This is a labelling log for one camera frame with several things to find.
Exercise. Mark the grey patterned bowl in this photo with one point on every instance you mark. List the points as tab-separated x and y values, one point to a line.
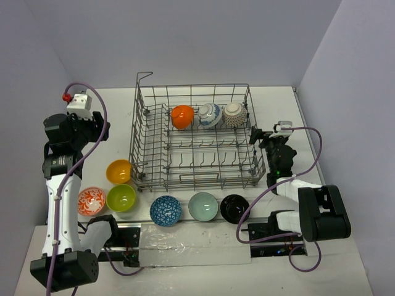
234	114

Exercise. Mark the blue floral bowl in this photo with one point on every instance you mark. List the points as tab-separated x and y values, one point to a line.
209	115

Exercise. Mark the grey wire dish rack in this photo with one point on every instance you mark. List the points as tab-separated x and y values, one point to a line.
164	158

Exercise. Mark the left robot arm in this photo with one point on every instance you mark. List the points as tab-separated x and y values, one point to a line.
68	259

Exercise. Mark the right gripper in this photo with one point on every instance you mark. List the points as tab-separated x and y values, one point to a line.
256	135

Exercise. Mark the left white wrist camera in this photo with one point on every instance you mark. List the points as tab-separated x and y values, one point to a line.
79	104

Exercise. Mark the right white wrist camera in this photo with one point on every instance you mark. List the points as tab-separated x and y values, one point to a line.
282	129

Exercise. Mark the black glossy bowl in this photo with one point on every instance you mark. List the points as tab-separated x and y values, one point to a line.
232	208

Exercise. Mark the lime green bowl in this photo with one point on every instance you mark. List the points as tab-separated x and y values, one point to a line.
121	198

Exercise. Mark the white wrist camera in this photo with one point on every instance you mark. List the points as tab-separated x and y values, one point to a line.
79	104
282	129

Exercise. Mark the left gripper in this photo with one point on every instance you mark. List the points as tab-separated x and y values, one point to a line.
99	126

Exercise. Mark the orange bowl white inside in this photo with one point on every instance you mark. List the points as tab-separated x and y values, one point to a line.
182	116

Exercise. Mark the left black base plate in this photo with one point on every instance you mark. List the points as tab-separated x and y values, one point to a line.
123	240

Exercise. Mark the yellow-orange bowl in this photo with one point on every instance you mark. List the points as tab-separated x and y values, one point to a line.
118	172

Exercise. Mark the blue triangle pattern bowl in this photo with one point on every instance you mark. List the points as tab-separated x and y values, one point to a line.
165	211

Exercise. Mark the orange white patterned bowl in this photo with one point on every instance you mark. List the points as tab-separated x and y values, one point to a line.
91	201

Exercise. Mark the light teal bowl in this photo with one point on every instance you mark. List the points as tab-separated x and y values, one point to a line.
203	207

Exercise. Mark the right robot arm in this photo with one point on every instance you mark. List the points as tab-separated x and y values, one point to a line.
321	214

